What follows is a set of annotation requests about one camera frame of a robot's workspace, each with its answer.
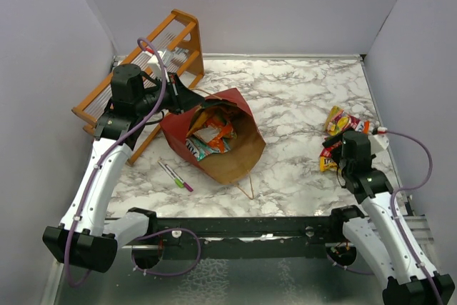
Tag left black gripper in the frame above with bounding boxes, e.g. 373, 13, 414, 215
135, 71, 205, 116

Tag yellow pink candy bag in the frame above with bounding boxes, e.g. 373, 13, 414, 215
323, 106, 373, 136

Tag yellow m&m bag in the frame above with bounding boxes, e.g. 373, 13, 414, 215
319, 156, 338, 172

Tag red brown paper bag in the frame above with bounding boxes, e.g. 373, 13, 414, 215
161, 88, 266, 200

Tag red snack bag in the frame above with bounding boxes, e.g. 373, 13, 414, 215
322, 134, 342, 152

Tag orange chips bag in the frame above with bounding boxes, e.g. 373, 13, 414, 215
186, 106, 237, 154

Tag teal snack bag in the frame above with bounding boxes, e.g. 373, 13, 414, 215
186, 137, 214, 161

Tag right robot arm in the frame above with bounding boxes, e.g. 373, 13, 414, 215
323, 126, 456, 304

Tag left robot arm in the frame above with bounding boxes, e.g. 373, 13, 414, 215
42, 64, 204, 273

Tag green marker pen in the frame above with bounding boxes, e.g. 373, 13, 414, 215
158, 161, 184, 188

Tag pink marker pen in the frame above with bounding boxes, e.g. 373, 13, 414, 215
164, 164, 194, 192

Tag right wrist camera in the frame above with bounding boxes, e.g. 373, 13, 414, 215
368, 126, 389, 155

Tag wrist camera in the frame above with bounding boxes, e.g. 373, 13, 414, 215
368, 126, 389, 155
146, 50, 174, 78

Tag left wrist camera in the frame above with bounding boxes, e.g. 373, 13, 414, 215
146, 50, 174, 78

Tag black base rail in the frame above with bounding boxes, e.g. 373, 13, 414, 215
133, 206, 364, 260

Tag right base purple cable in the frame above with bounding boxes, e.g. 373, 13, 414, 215
326, 244, 376, 276

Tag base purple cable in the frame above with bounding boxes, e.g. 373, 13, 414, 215
131, 227, 201, 277
326, 244, 376, 276

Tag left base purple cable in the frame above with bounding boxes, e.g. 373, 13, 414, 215
131, 227, 201, 277

